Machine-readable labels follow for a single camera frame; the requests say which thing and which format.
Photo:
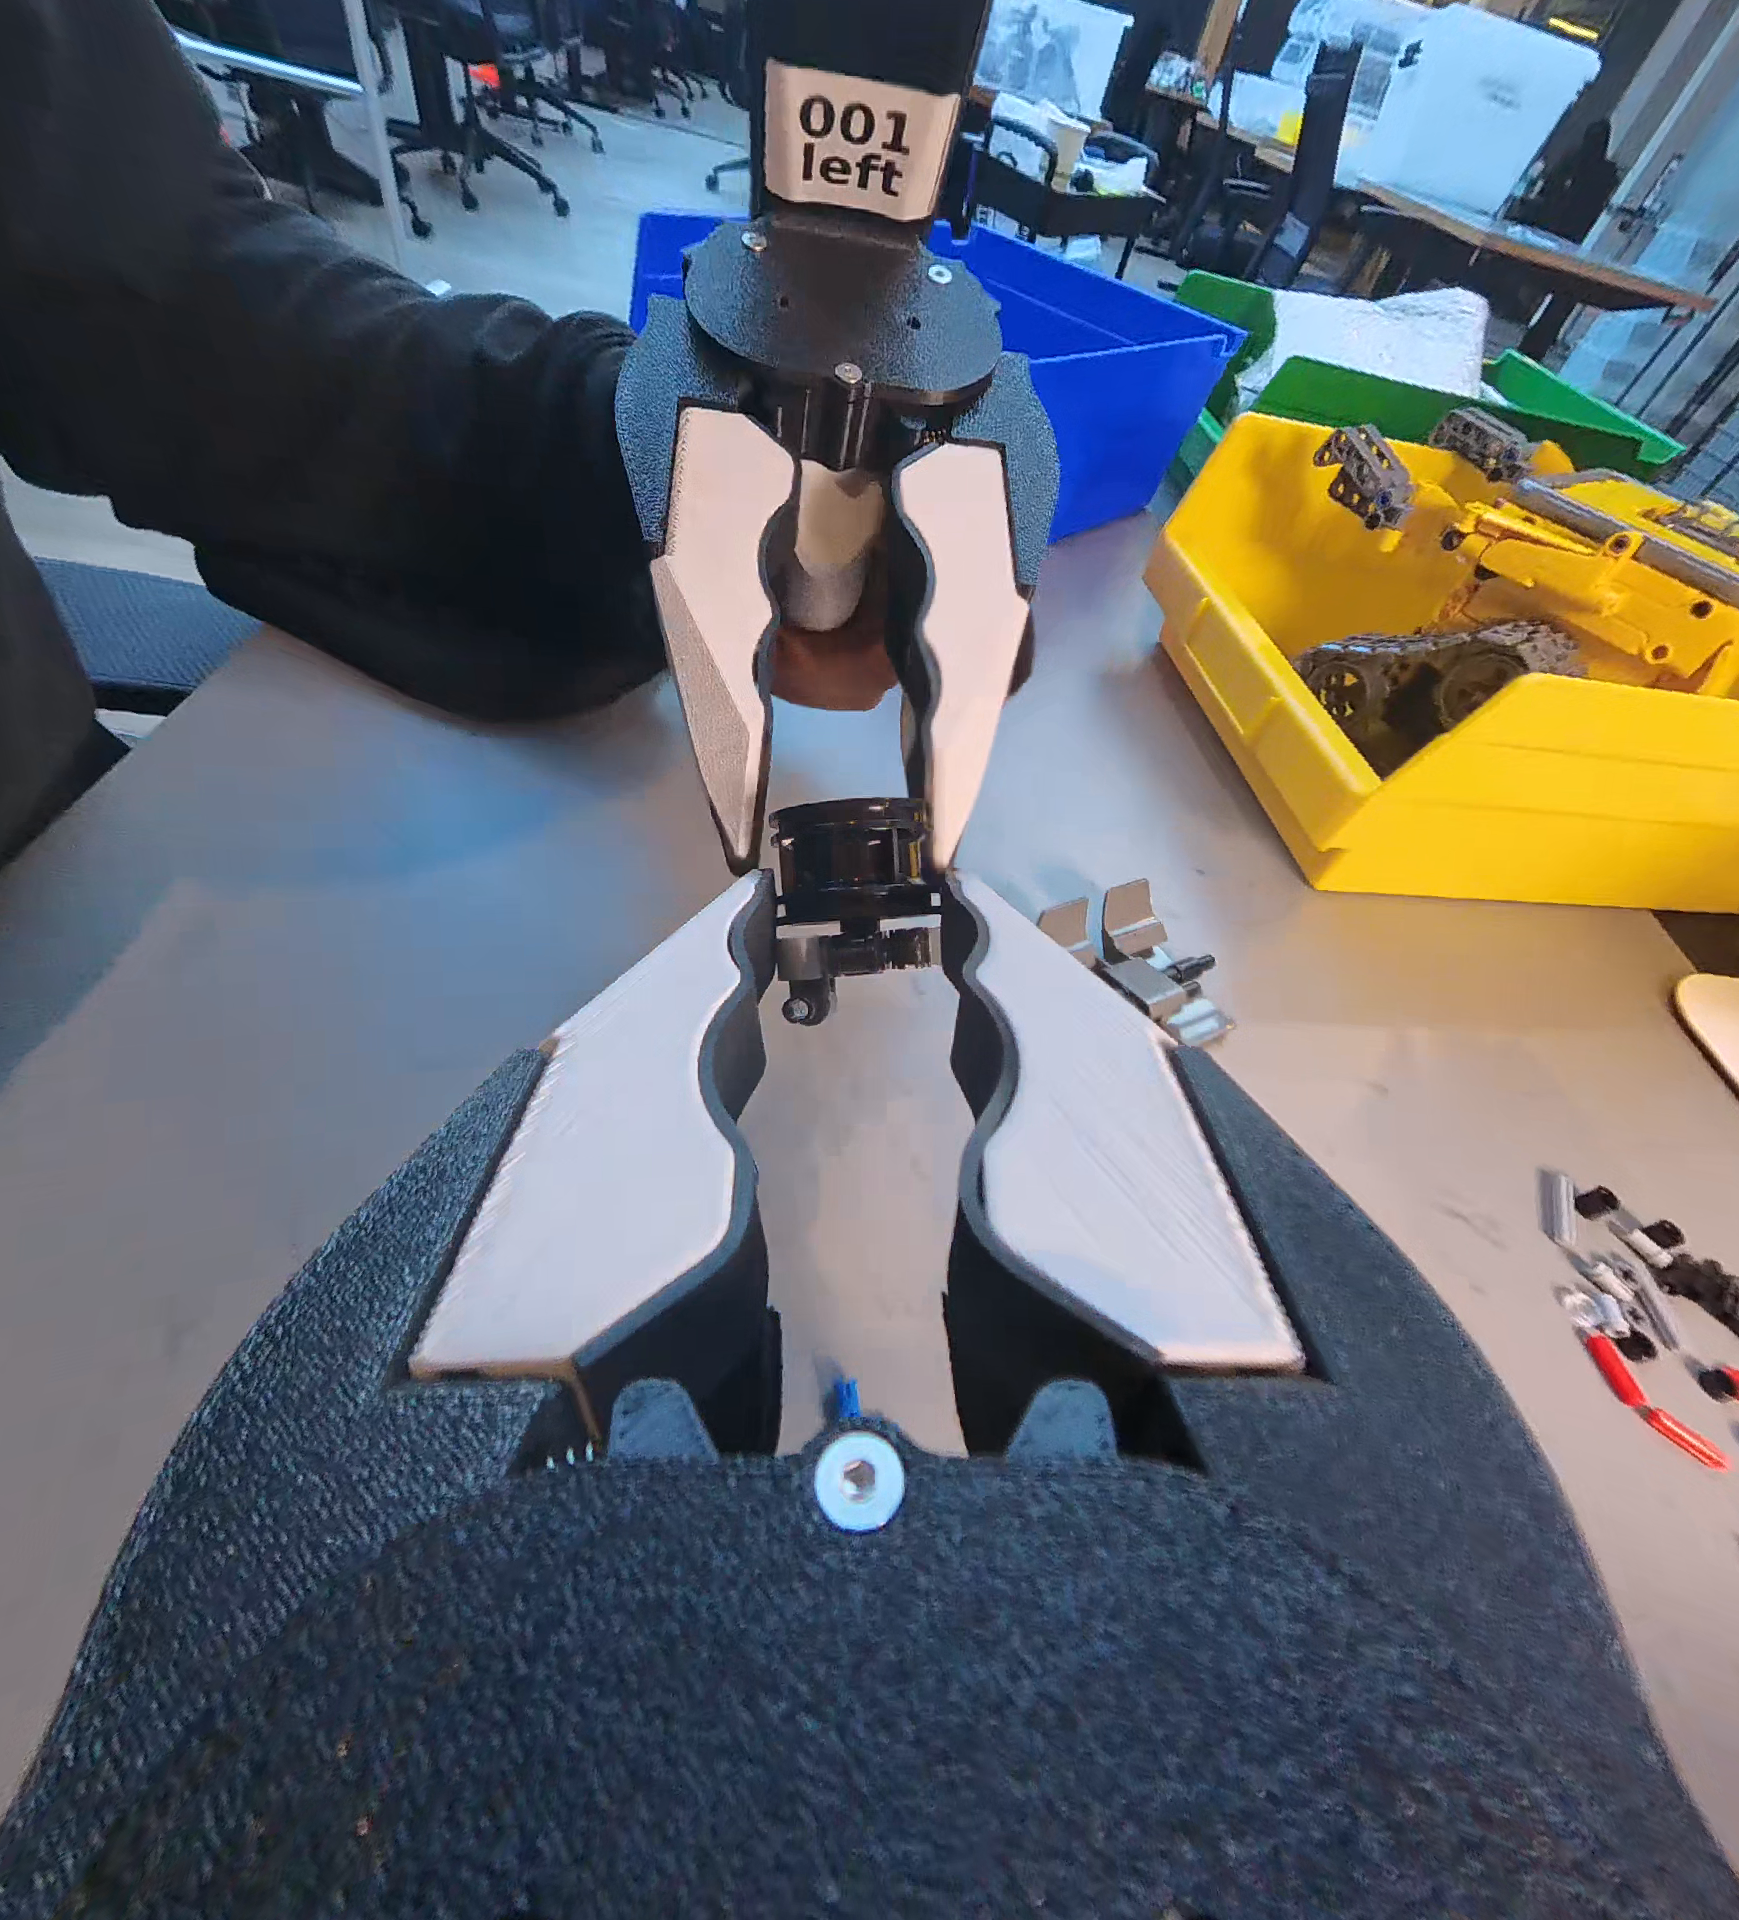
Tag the yellow plastic bin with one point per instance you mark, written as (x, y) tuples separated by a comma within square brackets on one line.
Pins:
[(1559, 810)]

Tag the yellow tracked toy robot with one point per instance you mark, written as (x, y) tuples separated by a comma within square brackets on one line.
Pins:
[(1589, 569)]

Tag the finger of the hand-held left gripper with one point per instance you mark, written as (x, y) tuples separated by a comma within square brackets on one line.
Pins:
[(711, 569), (974, 600)]

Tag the person's left hand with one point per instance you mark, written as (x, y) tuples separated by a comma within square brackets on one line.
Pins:
[(827, 668)]

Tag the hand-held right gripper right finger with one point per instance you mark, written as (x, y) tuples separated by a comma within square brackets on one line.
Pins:
[(1125, 1202)]

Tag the person's left forearm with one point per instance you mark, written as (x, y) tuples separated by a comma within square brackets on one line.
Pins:
[(359, 449)]

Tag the black wheel brick assembly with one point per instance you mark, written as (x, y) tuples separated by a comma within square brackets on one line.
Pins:
[(846, 854)]

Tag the long wooden table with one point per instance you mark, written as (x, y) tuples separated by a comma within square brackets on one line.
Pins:
[(1559, 247)]

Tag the blue connector pin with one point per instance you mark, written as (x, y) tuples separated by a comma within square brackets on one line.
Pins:
[(841, 1395)]

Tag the green plastic bin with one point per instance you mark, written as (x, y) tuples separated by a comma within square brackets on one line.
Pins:
[(1409, 406)]

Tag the blue plastic bin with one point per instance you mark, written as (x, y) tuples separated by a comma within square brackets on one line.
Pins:
[(1109, 406)]

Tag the grey brick panel assembly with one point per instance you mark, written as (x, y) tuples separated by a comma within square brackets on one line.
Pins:
[(1133, 961)]

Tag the pile of small brick pieces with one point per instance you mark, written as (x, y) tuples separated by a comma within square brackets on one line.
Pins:
[(1709, 1292)]

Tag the grey desk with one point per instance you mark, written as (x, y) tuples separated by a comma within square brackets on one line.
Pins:
[(359, 974)]

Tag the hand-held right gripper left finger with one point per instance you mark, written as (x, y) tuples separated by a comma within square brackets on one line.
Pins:
[(600, 1202)]

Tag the white storage box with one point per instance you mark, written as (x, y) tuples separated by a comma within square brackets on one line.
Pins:
[(1486, 91)]

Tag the clear plastic bin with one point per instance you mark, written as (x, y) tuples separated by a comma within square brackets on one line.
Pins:
[(1048, 38)]

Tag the black office chair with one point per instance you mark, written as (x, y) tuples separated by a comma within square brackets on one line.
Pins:
[(509, 105), (1327, 150)]

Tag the dark mesh chair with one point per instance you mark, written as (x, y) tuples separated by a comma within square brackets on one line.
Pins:
[(148, 630)]

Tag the black utility cart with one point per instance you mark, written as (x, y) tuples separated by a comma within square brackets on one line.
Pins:
[(1064, 204)]

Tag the white bubble wrap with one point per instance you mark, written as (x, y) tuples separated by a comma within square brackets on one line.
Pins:
[(1379, 332)]

